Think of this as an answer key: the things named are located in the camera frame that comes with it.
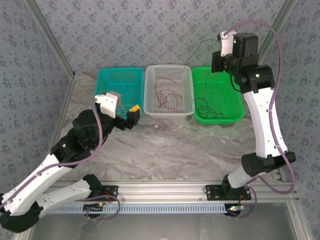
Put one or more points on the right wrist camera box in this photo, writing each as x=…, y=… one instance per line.
x=226, y=46

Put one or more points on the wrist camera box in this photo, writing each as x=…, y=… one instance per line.
x=226, y=46
x=108, y=102

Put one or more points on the grey metal panel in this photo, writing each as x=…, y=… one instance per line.
x=162, y=227

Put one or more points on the white plastic basket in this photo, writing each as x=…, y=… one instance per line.
x=150, y=100

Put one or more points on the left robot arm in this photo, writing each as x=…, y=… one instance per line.
x=57, y=195

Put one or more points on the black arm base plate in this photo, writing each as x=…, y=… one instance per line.
x=211, y=192
x=114, y=190

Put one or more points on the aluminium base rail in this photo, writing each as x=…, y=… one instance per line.
x=162, y=190

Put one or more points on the red power lead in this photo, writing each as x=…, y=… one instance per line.
x=110, y=198
x=241, y=200

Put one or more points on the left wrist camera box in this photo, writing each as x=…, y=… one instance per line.
x=108, y=102

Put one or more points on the aluminium lower frame rail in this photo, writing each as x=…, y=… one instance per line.
x=21, y=236
x=300, y=225

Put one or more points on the green plastic basket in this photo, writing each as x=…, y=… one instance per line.
x=225, y=100

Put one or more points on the aluminium frame post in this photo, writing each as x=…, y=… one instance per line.
x=282, y=15
x=51, y=37

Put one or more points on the small circuit board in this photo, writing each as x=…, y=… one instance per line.
x=235, y=208
x=91, y=207

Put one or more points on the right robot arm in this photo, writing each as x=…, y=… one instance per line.
x=260, y=125

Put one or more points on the teal plastic basket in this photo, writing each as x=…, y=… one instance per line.
x=125, y=82

